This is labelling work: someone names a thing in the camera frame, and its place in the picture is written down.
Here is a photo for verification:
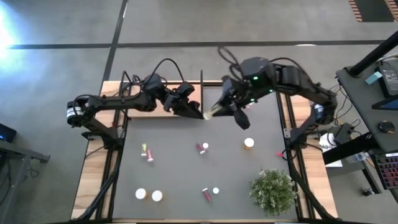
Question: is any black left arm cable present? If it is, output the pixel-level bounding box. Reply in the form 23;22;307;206
123;57;187;94

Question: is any clear plastic water bottle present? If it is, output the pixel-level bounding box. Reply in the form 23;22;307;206
346;152;368;164

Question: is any black aluminium table frame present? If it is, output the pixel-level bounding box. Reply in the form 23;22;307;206
71;79;340;224

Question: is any potted green plant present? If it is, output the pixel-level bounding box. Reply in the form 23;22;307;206
248;168;298;218

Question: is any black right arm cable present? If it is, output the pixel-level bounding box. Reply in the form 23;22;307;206
216;45;246;82

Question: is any grey side desk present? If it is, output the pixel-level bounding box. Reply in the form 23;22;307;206
0;139;51;224

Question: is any grey table mat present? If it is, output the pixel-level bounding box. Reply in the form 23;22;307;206
111;85;299;220

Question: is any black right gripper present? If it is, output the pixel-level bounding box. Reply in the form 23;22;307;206
213;75;254;131

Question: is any dark grey desk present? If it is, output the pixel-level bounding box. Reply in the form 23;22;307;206
335;58;398;153

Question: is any black desk leg foot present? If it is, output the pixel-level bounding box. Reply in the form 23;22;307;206
322;132;383;195

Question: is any black power supply box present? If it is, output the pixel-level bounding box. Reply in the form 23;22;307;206
334;123;355;146

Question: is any backlit keyboard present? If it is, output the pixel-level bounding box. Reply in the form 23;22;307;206
371;152;398;190

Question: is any white paper sheet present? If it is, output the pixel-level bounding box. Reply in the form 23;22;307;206
318;133;343;168

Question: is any black power adapter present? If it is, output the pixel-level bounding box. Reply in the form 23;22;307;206
377;65;398;97

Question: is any black computer mouse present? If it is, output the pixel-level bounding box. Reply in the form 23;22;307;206
378;120;396;134

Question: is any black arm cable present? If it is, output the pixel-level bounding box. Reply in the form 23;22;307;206
123;57;187;94
216;45;246;82

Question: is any black computer tower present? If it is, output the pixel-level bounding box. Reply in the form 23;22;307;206
0;123;18;144

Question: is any black vertical pole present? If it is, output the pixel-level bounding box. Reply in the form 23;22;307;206
348;30;398;77

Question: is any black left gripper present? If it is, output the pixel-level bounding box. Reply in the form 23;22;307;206
163;82;205;121

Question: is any small teal box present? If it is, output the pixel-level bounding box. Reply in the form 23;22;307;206
364;71;383;86

